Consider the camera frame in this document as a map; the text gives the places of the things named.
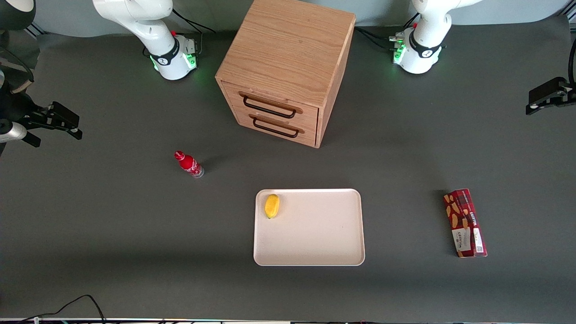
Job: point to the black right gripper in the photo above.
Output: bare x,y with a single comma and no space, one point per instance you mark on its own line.
18,111

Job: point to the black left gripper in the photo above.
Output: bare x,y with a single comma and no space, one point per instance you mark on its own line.
550,93

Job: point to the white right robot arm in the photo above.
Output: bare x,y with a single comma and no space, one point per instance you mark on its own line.
167,63

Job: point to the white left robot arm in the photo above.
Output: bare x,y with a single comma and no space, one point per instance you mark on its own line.
420,58

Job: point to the red cookie box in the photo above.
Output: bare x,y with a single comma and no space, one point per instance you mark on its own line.
465,225

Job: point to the cream plastic tray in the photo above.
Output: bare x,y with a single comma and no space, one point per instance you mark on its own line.
315,234

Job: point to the red cola bottle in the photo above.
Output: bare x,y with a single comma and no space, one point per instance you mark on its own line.
189,164

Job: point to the yellow lemon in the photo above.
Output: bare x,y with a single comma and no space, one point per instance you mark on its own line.
272,206

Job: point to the oak wooden drawer cabinet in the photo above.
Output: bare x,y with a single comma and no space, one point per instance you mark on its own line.
288,45

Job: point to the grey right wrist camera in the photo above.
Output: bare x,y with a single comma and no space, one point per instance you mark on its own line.
11,131

